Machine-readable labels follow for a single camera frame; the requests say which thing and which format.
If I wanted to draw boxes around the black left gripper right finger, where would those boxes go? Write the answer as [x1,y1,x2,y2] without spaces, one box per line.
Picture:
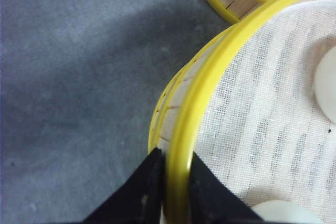
[188,153,264,223]

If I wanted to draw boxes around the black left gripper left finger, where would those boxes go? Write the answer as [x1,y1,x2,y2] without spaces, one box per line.
[83,148,164,223]

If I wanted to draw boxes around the white gauze liner left basket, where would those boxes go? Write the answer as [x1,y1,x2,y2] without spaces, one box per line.
[195,0,335,211]

